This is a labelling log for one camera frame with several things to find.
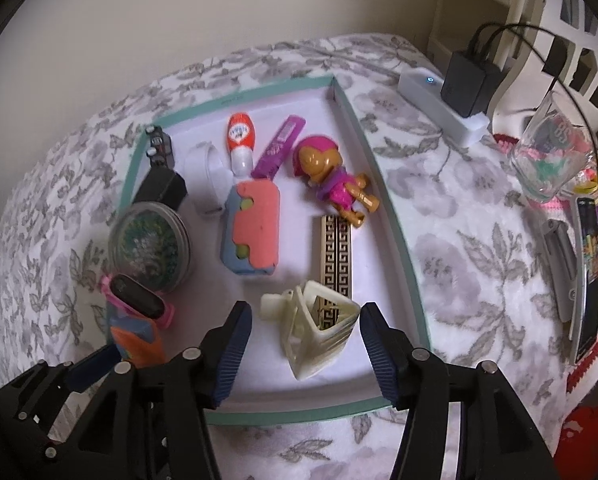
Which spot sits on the toy dog with pink helmet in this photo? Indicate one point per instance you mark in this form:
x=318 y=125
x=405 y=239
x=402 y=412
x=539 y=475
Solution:
x=329 y=175

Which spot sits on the teal cardboard box tray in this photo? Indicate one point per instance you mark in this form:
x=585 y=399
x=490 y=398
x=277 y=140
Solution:
x=289 y=285

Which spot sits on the round tin of beads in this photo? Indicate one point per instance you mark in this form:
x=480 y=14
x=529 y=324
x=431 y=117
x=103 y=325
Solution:
x=146 y=245

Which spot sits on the white power strip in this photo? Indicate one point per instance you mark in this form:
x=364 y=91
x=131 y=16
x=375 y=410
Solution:
x=429 y=100

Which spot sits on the grey metal tool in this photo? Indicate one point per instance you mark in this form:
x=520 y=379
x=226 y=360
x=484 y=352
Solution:
x=560 y=270

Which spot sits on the red cloth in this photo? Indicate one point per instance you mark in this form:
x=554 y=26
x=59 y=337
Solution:
x=586 y=425

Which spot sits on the black flat package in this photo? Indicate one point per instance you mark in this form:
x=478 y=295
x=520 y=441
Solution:
x=588 y=285

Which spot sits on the black plug charger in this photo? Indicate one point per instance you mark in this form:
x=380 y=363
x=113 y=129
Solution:
x=161 y=187

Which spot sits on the cream plastic hair clip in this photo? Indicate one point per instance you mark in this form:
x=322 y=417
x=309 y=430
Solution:
x=309 y=330

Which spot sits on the white wristband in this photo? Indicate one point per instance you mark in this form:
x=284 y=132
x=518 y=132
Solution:
x=214 y=180

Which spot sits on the orange and white glue bottle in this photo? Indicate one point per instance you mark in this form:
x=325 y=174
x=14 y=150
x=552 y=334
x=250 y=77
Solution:
x=241 y=140

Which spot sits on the purple plastic tube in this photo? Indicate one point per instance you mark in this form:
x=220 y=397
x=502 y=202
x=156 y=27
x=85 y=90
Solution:
x=279 y=147

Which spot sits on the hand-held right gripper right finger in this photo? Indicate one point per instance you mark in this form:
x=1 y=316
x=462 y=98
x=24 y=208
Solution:
x=379 y=355

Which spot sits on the black power adapter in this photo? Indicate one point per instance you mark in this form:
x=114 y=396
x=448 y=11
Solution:
x=469 y=85

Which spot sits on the clear plastic bag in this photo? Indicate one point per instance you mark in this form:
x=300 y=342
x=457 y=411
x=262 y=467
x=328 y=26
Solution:
x=554 y=155

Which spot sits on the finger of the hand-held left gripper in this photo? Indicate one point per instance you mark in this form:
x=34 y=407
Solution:
x=91 y=362

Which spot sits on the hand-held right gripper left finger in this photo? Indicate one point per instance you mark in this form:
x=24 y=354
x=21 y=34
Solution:
x=231 y=355

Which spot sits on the pink heart-shaped case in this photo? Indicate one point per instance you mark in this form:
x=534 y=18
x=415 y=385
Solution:
x=136 y=297

